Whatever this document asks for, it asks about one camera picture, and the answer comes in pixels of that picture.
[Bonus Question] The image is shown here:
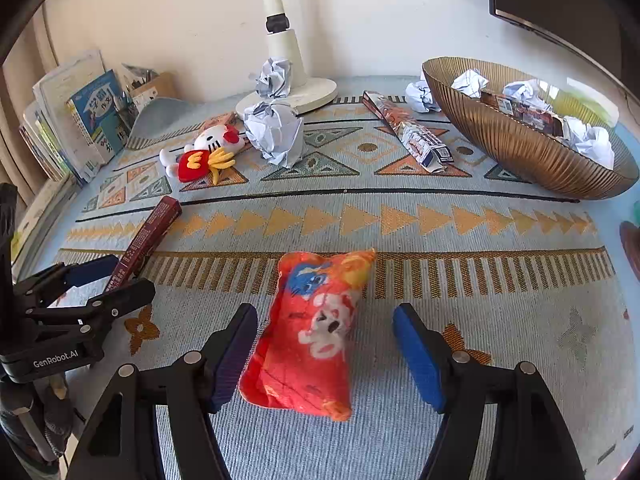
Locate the dark red long box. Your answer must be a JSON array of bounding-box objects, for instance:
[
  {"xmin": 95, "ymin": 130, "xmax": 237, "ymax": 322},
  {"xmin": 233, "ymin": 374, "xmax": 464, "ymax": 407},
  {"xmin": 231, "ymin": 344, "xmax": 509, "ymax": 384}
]
[{"xmin": 104, "ymin": 196, "xmax": 182, "ymax": 292}]

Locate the red printed plush pillow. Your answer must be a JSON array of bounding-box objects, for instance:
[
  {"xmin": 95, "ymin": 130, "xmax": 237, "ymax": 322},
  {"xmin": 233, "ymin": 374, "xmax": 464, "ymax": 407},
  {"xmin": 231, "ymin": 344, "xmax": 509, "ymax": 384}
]
[{"xmin": 239, "ymin": 249, "xmax": 375, "ymax": 422}]

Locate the hello kitty plush toy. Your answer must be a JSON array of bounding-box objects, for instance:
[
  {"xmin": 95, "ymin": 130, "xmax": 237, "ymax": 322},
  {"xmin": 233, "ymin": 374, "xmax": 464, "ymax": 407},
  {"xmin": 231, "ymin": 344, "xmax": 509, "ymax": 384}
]
[{"xmin": 158, "ymin": 124, "xmax": 246, "ymax": 185}]

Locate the printed long carton box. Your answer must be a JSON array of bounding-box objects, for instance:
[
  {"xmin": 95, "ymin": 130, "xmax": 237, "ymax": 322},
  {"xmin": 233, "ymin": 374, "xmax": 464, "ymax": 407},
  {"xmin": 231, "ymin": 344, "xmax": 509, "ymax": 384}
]
[{"xmin": 362, "ymin": 91, "xmax": 454, "ymax": 174}]

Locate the paper ball large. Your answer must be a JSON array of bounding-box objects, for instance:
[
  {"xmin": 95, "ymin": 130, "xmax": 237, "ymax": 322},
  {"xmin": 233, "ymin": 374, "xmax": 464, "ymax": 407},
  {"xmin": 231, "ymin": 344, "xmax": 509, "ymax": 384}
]
[{"xmin": 562, "ymin": 116, "xmax": 615, "ymax": 170}]

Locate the gloved left hand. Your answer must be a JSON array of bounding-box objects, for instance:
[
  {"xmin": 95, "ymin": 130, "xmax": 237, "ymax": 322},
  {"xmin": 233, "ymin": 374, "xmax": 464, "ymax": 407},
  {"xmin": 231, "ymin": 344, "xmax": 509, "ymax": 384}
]
[{"xmin": 1, "ymin": 376, "xmax": 74, "ymax": 464}]

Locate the flat lying books stack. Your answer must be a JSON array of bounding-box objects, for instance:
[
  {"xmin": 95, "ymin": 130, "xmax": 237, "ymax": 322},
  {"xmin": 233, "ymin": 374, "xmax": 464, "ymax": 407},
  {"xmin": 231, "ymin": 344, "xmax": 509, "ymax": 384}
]
[{"xmin": 11, "ymin": 176, "xmax": 78, "ymax": 271}]

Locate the standing books stack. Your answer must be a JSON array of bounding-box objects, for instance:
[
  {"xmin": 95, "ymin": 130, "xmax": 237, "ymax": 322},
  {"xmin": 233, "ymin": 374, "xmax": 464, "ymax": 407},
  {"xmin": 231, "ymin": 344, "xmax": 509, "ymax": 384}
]
[{"xmin": 27, "ymin": 50, "xmax": 130, "ymax": 185}]

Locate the brown round coaster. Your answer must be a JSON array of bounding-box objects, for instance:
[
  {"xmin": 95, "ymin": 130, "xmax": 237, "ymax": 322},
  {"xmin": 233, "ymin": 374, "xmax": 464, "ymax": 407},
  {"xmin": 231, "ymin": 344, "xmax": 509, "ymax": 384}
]
[{"xmin": 620, "ymin": 221, "xmax": 640, "ymax": 281}]

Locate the small orange box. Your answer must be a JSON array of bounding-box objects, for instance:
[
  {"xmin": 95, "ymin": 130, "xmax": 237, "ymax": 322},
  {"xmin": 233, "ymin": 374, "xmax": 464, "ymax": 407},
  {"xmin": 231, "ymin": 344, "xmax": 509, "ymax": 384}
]
[{"xmin": 198, "ymin": 112, "xmax": 238, "ymax": 133}]

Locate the brown cardboard organizer box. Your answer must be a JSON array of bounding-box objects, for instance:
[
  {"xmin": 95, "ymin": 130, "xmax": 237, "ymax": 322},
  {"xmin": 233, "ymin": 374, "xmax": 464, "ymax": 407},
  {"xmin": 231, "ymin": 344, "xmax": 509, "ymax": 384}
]
[{"xmin": 131, "ymin": 72, "xmax": 179, "ymax": 112}]

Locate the beige curtain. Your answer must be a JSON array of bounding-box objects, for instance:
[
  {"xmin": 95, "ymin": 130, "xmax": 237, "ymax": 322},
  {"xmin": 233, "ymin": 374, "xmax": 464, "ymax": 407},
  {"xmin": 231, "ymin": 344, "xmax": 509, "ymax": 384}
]
[{"xmin": 0, "ymin": 6, "xmax": 58, "ymax": 206}]

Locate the patterned blue woven mat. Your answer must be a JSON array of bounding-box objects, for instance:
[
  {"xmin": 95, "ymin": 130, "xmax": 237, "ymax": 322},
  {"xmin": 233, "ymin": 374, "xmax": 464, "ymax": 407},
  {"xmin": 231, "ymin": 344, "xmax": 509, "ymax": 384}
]
[{"xmin": 36, "ymin": 95, "xmax": 639, "ymax": 479}]

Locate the crumpled paper centre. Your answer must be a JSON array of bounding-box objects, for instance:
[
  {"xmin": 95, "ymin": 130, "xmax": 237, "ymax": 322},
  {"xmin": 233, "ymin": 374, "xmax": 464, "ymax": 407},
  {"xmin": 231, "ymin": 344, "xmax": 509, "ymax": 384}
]
[{"xmin": 243, "ymin": 101, "xmax": 305, "ymax": 169}]

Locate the crumpled paper on lamp base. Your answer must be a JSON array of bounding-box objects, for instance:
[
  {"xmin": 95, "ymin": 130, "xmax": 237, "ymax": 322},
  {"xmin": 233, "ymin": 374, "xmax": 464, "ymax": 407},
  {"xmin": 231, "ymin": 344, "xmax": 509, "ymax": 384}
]
[{"xmin": 254, "ymin": 58, "xmax": 293, "ymax": 100}]

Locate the brown ribbed glass bowl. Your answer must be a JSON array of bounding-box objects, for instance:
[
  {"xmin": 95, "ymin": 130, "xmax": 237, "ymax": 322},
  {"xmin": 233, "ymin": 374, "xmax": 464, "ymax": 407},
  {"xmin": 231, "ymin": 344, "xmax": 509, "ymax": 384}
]
[{"xmin": 422, "ymin": 56, "xmax": 639, "ymax": 200}]

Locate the white desk lamp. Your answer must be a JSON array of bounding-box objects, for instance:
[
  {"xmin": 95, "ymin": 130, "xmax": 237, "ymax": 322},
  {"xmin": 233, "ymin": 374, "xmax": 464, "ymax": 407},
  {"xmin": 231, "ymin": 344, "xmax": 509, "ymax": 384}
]
[{"xmin": 235, "ymin": 0, "xmax": 337, "ymax": 115}]

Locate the crumpled paper near kitty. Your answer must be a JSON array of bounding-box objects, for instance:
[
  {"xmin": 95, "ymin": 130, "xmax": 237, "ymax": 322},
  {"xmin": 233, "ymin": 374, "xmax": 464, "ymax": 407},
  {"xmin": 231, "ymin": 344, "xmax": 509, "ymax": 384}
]
[{"xmin": 502, "ymin": 79, "xmax": 552, "ymax": 112}]

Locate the crumpled paper by bowl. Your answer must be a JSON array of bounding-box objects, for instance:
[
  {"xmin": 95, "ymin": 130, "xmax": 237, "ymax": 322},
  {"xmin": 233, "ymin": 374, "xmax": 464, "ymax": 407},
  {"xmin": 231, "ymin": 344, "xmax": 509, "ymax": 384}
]
[{"xmin": 405, "ymin": 79, "xmax": 442, "ymax": 114}]

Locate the black monitor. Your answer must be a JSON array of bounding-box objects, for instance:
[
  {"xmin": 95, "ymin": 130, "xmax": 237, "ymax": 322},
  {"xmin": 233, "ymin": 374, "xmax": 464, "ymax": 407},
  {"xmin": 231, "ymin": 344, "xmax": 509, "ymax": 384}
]
[{"xmin": 489, "ymin": 0, "xmax": 639, "ymax": 98}]

